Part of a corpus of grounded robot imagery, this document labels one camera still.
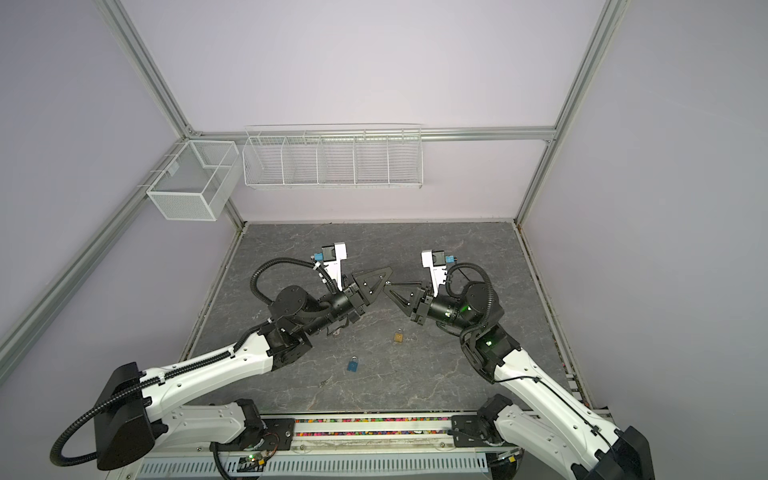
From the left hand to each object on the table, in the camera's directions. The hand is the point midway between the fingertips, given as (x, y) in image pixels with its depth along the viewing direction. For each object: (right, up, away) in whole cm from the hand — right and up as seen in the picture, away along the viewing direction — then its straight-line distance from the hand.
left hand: (394, 278), depth 59 cm
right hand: (-2, -3, +1) cm, 4 cm away
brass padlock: (+1, -21, +31) cm, 38 cm away
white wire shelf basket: (-21, +37, +41) cm, 59 cm away
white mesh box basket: (-67, +29, +41) cm, 84 cm away
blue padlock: (-12, -27, +26) cm, 40 cm away
